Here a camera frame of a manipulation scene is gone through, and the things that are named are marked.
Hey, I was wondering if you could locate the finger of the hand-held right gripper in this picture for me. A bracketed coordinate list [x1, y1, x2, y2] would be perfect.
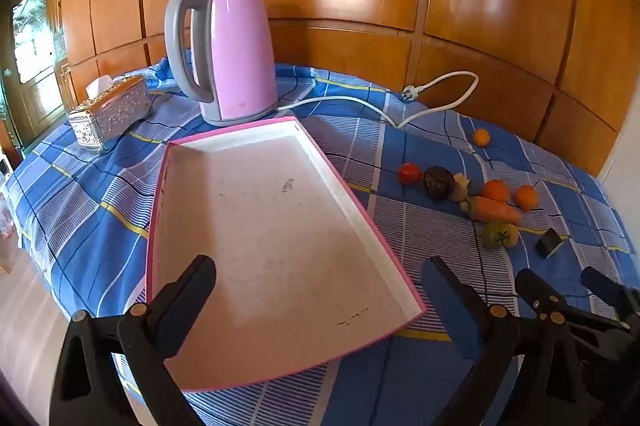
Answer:
[581, 266, 640, 323]
[515, 268, 631, 333]

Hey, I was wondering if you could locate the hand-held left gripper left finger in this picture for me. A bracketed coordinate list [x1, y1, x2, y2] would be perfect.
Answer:
[48, 255, 217, 426]

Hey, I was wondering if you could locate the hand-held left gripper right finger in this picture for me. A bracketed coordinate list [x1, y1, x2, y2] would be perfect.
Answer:
[421, 256, 581, 426]

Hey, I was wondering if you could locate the black wooden block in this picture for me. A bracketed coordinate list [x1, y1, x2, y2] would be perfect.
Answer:
[536, 228, 564, 261]

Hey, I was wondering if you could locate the green yellow tomato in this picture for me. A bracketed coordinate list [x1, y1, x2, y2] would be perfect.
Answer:
[481, 221, 519, 249]

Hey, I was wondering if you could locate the orange carrot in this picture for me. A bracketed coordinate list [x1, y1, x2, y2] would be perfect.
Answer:
[467, 196, 522, 225]

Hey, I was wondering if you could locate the orange with thin stem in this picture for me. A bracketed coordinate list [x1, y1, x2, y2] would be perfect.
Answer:
[514, 178, 540, 211]

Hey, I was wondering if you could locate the pink rimmed white tray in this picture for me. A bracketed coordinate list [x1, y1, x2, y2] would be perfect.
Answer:
[145, 116, 427, 393]

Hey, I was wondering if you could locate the round orange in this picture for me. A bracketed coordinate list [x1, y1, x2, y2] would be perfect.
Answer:
[481, 180, 510, 204]

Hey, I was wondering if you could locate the yellow husked physalis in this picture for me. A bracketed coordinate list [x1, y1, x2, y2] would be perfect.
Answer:
[449, 174, 473, 203]

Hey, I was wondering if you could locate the dark purple passion fruit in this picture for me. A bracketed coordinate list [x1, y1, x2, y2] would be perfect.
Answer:
[423, 166, 456, 199]

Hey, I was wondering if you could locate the red tomato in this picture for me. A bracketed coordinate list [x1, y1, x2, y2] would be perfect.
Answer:
[397, 163, 423, 187]

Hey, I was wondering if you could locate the blue plaid tablecloth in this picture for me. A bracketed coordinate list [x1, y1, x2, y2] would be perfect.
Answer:
[7, 48, 640, 426]

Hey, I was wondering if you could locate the silver embossed tissue box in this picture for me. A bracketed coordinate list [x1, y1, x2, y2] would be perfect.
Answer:
[67, 76, 153, 153]

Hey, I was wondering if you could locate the pink electric kettle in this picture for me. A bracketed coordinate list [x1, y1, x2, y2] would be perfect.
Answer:
[164, 0, 279, 128]

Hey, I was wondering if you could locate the glass panel door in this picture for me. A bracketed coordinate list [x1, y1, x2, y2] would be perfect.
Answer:
[0, 0, 68, 151]

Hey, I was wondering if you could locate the white power cord with plug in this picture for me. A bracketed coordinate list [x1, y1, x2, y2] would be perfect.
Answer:
[276, 72, 480, 130]

